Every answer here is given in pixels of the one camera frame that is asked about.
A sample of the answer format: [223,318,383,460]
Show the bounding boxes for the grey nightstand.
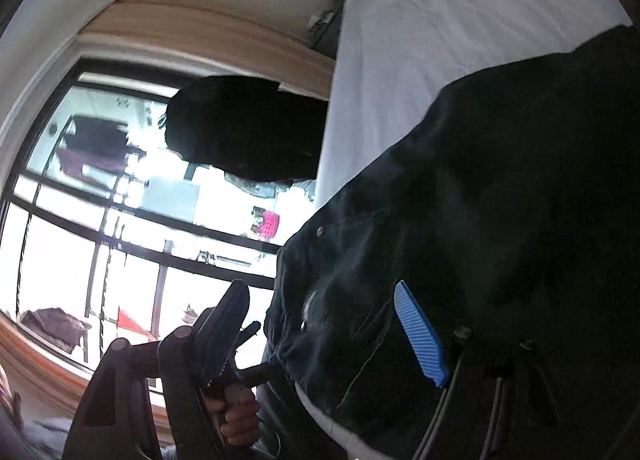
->
[310,10,346,60]

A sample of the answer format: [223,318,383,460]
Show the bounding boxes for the person's left hand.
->
[205,385,263,458]

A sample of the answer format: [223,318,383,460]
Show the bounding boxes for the black window frame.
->
[0,57,281,376]

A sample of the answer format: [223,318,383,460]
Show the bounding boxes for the bed with white sheet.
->
[292,0,633,460]

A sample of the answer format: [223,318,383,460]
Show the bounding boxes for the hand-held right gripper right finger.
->
[393,280,566,460]

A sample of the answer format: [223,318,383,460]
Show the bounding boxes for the pink basket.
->
[252,207,281,241]

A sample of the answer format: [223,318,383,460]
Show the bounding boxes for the black pants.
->
[262,24,640,460]

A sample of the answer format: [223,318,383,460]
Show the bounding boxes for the white items on nightstand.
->
[307,10,336,33]

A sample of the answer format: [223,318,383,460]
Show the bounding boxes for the beige curtain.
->
[75,0,336,100]

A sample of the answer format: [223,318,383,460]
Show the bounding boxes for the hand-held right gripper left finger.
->
[62,280,251,460]

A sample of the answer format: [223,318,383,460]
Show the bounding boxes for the dark hanging garment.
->
[164,74,328,185]

